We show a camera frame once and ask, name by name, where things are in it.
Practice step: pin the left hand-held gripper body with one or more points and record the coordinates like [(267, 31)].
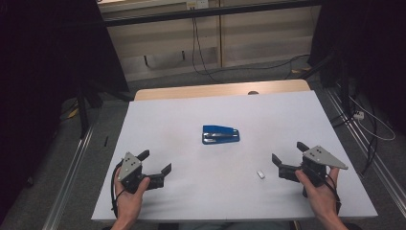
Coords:
[(130, 167)]

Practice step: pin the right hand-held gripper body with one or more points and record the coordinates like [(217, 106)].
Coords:
[(319, 156)]

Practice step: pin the small white staple strip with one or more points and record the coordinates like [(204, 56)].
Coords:
[(260, 174)]

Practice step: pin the blue stapler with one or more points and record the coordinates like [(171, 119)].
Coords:
[(220, 134)]

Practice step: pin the person's left hand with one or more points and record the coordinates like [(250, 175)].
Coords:
[(129, 204)]

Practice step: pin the person's right hand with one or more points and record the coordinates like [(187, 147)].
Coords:
[(322, 198)]

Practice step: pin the white table cover sheet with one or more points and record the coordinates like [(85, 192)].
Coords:
[(191, 179)]

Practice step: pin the small black floor piece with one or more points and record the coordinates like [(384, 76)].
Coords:
[(106, 141)]

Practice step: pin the white power strip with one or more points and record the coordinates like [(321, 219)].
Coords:
[(359, 115)]

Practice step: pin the dark round table grommet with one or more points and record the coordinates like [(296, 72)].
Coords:
[(253, 93)]

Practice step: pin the black metal stand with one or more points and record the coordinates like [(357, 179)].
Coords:
[(83, 108), (343, 83)]

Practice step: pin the light wooden table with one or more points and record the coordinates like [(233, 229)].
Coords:
[(207, 91)]

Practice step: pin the beige cabinet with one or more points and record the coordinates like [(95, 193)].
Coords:
[(255, 41)]

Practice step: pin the black curtain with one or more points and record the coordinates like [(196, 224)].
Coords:
[(367, 48), (38, 80)]

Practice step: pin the black horizontal bar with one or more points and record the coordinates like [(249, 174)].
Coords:
[(207, 12)]

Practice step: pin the metal floor rail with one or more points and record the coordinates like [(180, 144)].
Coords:
[(68, 179), (376, 159)]

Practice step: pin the white wall socket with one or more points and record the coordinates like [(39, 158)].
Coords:
[(197, 4)]

